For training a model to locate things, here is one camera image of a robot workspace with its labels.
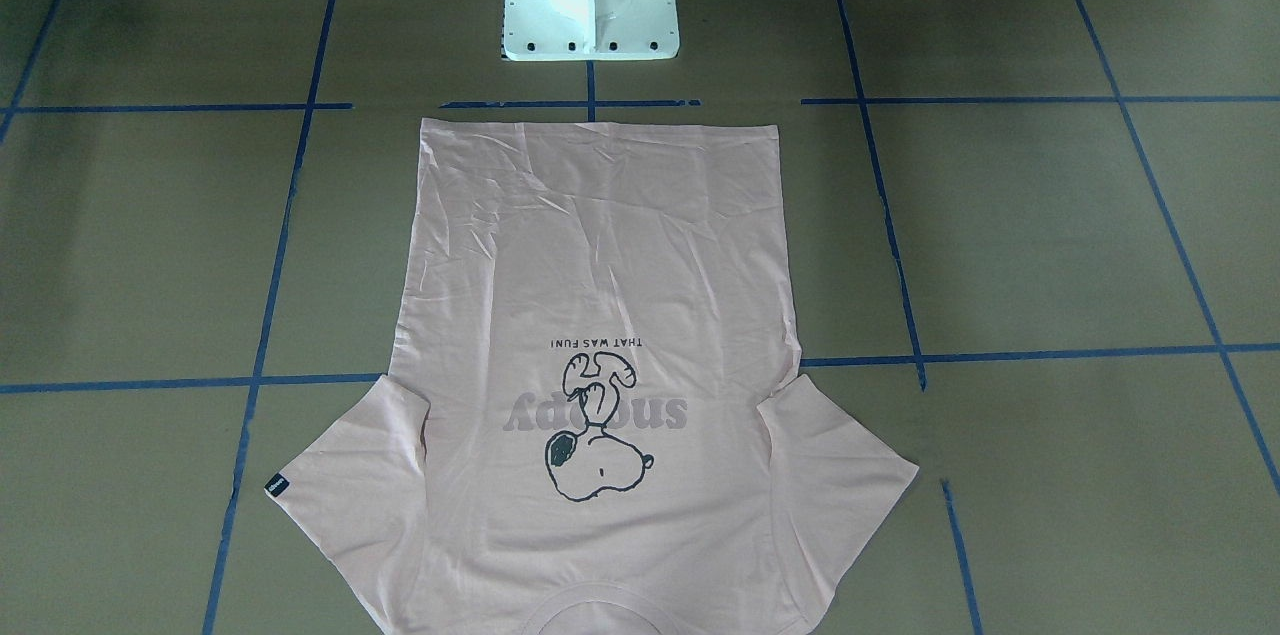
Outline pink Snoopy t-shirt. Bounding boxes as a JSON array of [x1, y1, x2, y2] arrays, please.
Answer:
[[268, 119, 916, 634]]

